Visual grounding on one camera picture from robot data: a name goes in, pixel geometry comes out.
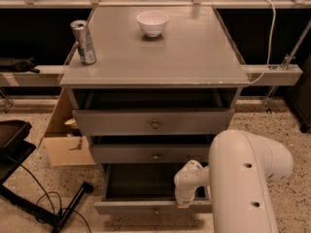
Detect grey bottom drawer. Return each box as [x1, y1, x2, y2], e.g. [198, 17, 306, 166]
[94, 163, 212, 215]

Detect grey drawer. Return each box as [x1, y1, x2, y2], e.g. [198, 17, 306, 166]
[94, 163, 212, 215]
[90, 145, 209, 163]
[73, 109, 234, 136]

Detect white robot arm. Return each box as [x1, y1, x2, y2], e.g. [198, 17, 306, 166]
[174, 130, 294, 233]

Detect grey middle drawer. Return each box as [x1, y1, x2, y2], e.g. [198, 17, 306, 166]
[90, 145, 209, 163]

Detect grey drawer cabinet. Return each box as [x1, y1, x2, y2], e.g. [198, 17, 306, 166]
[57, 5, 251, 180]

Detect grey top drawer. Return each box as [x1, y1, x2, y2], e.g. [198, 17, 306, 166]
[73, 109, 234, 136]

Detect cardboard box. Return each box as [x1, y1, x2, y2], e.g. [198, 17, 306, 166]
[43, 89, 94, 166]

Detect black stand with tray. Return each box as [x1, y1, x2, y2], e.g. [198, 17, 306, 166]
[0, 120, 93, 233]

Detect silver drink can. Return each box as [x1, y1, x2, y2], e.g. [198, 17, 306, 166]
[70, 20, 96, 65]

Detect metal diagonal strut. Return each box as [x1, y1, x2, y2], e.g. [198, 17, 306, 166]
[262, 19, 311, 114]

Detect white bowl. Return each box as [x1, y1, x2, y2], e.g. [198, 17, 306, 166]
[136, 11, 169, 37]

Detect black cable on floor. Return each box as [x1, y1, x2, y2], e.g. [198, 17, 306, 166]
[6, 155, 93, 233]

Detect metal railing frame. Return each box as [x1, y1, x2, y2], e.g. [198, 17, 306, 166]
[1, 0, 310, 87]

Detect white cable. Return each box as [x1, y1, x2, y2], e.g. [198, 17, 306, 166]
[248, 0, 277, 85]

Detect black object on rail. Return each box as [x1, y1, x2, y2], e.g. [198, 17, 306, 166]
[0, 57, 40, 74]

